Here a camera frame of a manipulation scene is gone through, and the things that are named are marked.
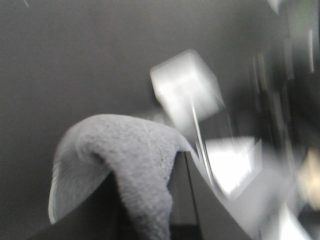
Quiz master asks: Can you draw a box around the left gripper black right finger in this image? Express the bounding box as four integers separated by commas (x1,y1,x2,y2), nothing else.
168,152,250,240

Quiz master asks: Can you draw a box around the small glass beaker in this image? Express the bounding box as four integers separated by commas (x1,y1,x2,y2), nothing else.
150,49,225,129

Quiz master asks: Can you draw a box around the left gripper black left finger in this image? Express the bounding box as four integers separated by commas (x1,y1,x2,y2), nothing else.
30,173,137,240

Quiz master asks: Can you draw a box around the gray purple cleaning cloth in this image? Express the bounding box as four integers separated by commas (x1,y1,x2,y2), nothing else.
48,114,208,240

